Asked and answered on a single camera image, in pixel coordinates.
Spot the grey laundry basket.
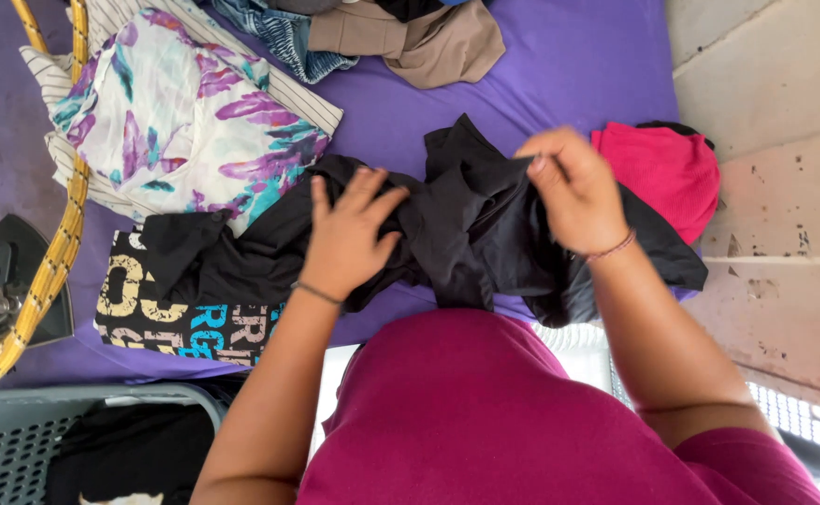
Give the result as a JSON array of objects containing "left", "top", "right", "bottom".
[{"left": 0, "top": 383, "right": 228, "bottom": 505}]

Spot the purple bed sheet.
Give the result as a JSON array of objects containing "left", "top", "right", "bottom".
[{"left": 0, "top": 0, "right": 703, "bottom": 391}]

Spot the yellow braided iron cord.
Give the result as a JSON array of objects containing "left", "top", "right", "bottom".
[{"left": 0, "top": 0, "right": 92, "bottom": 401}]

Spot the person's magenta shirt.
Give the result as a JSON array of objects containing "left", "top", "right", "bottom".
[{"left": 296, "top": 308, "right": 820, "bottom": 505}]

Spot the blue patterned garment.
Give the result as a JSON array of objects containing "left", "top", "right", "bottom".
[{"left": 208, "top": 0, "right": 360, "bottom": 85}]

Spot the pink knitted garment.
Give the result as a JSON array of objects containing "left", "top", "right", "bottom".
[{"left": 590, "top": 122, "right": 721, "bottom": 245}]

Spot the black clothing in basket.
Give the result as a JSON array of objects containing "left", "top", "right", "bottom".
[{"left": 45, "top": 403, "right": 216, "bottom": 505}]

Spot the dark wrist band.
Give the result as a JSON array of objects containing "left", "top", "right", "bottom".
[{"left": 290, "top": 281, "right": 346, "bottom": 306}]

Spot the floral white purple garment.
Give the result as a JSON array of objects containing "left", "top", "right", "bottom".
[{"left": 51, "top": 7, "right": 332, "bottom": 238}]

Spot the black printed folded garment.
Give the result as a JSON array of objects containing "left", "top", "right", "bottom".
[{"left": 94, "top": 226, "right": 286, "bottom": 367}]

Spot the white perforated plastic basket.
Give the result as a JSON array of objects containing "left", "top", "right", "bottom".
[{"left": 532, "top": 323, "right": 820, "bottom": 481}]

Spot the beige garment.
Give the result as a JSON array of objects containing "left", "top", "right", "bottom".
[{"left": 307, "top": 0, "right": 507, "bottom": 90}]

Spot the black clothes iron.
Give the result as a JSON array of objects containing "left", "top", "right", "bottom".
[{"left": 0, "top": 214, "right": 75, "bottom": 352}]

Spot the red thread bracelet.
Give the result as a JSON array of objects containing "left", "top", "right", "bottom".
[{"left": 577, "top": 226, "right": 637, "bottom": 265}]

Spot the white striped folded garment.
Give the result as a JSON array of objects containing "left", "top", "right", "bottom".
[{"left": 19, "top": 0, "right": 345, "bottom": 224}]

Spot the person's left hand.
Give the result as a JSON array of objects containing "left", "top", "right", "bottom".
[{"left": 300, "top": 166, "right": 411, "bottom": 303}]

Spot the person's right hand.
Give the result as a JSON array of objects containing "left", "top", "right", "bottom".
[{"left": 514, "top": 126, "right": 633, "bottom": 257}]

